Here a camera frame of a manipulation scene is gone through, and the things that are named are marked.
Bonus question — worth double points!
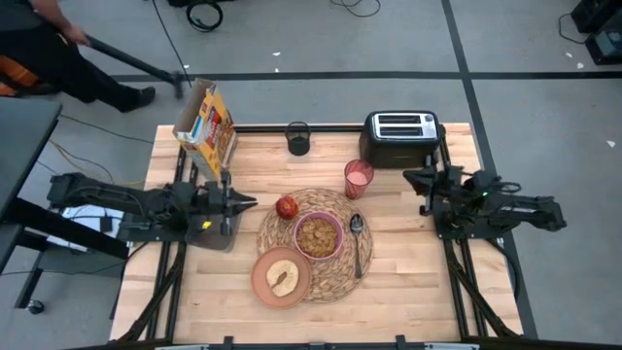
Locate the red cup with pink drink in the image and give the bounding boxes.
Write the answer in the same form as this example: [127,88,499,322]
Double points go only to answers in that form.
[343,158,375,200]

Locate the yellow raisin bran cereal box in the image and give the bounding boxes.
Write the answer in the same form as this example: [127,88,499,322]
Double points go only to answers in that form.
[173,77,239,182]

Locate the black utensil holder cup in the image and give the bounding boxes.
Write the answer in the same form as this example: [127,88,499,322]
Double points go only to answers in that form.
[284,121,312,157]

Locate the metal spoon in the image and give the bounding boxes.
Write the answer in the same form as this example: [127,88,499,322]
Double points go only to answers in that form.
[349,212,365,279]

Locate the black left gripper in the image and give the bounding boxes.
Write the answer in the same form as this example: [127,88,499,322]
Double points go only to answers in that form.
[193,168,259,238]

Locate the orange object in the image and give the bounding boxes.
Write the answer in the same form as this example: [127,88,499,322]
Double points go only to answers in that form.
[0,54,40,97]

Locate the brown cereal flakes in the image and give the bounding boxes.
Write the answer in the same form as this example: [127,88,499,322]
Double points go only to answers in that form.
[296,218,339,259]

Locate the thin looped black cable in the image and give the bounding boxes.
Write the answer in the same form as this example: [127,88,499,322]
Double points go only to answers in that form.
[329,0,382,18]

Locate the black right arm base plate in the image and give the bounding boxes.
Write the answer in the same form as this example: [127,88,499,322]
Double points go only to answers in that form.
[433,208,509,240]

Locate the black box grey panel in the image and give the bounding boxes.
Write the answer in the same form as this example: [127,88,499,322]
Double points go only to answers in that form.
[585,23,622,66]

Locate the grey plastic tray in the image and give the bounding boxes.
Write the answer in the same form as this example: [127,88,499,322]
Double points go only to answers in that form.
[184,213,243,252]

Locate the yellow cable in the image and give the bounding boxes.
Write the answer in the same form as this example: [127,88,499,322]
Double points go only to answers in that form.
[48,139,147,187]

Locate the pink bowl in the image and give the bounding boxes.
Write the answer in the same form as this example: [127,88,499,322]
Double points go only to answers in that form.
[294,210,345,262]

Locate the thin black floor cable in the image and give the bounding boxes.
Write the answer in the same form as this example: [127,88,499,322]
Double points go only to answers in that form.
[57,114,155,146]

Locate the black equipment box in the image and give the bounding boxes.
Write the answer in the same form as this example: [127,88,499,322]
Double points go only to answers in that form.
[570,0,622,34]

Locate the long black floor cable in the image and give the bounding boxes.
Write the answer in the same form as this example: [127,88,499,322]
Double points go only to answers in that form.
[152,0,194,89]

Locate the person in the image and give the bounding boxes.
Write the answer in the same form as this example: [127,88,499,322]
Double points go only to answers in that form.
[0,0,156,114]

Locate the person's hand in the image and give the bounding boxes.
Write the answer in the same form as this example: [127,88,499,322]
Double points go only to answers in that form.
[61,23,91,48]

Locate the red apple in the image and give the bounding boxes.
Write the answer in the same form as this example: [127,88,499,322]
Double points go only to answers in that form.
[275,194,300,221]

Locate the black cable near equipment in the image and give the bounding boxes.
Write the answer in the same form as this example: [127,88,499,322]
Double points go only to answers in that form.
[557,12,592,46]

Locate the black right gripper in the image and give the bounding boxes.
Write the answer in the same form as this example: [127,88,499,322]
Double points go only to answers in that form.
[401,154,468,218]

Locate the white box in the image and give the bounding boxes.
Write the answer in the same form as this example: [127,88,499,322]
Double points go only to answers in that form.
[47,204,128,253]

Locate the black pole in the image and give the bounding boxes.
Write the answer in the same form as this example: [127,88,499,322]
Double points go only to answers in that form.
[86,34,187,100]

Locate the black aluminium table frame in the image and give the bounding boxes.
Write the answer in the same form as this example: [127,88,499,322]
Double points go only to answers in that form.
[111,122,538,350]

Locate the coiled black cable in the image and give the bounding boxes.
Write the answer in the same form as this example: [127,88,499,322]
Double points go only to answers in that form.
[186,0,225,33]

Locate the toasted bagel half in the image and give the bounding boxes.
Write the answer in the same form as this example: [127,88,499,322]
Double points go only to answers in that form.
[265,260,300,298]

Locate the round woven placemat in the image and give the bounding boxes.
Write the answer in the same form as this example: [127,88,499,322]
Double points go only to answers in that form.
[256,187,374,304]

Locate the black and silver toaster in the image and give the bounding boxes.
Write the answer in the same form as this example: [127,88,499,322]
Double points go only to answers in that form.
[358,110,445,170]

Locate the orange plate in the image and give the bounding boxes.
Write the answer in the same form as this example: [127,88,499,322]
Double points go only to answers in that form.
[250,245,313,310]

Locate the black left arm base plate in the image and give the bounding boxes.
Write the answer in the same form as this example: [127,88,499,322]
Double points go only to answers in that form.
[116,213,195,243]

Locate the black desk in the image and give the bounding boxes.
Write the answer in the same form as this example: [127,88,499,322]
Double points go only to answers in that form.
[0,95,130,312]

